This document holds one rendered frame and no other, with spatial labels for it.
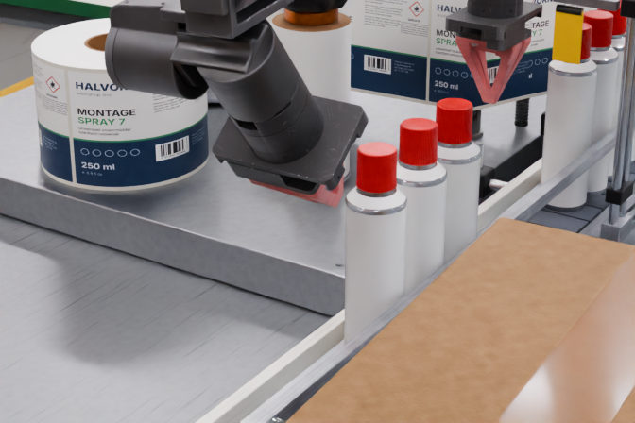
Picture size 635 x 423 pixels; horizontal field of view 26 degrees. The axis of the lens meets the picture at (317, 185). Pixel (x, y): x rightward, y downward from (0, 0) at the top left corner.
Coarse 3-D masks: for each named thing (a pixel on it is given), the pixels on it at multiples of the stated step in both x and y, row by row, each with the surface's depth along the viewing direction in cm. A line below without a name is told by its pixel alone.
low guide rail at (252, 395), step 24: (528, 168) 153; (504, 192) 147; (480, 216) 142; (312, 336) 119; (336, 336) 121; (288, 360) 115; (312, 360) 118; (264, 384) 112; (216, 408) 108; (240, 408) 109
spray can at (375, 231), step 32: (384, 160) 112; (352, 192) 114; (384, 192) 113; (352, 224) 114; (384, 224) 113; (352, 256) 115; (384, 256) 114; (352, 288) 116; (384, 288) 115; (352, 320) 117
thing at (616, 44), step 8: (616, 16) 152; (616, 24) 152; (624, 24) 153; (616, 32) 153; (624, 32) 153; (616, 40) 153; (624, 40) 153; (616, 48) 152; (616, 80) 154; (616, 88) 154; (616, 96) 155; (616, 104) 155; (616, 112) 156; (616, 120) 156; (608, 176) 159
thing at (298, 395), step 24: (600, 144) 147; (576, 168) 141; (552, 192) 137; (504, 216) 130; (528, 216) 133; (360, 336) 109; (336, 360) 106; (312, 384) 103; (264, 408) 100; (288, 408) 100
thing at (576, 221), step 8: (632, 168) 162; (632, 176) 160; (608, 184) 158; (592, 200) 154; (600, 200) 154; (544, 208) 152; (584, 208) 152; (592, 208) 152; (600, 208) 152; (536, 216) 150; (544, 216) 150; (552, 216) 150; (560, 216) 150; (568, 216) 150; (576, 216) 150; (584, 216) 150; (592, 216) 150; (536, 224) 148; (544, 224) 148; (552, 224) 148; (560, 224) 148; (568, 224) 148; (576, 224) 148; (584, 224) 148; (576, 232) 146
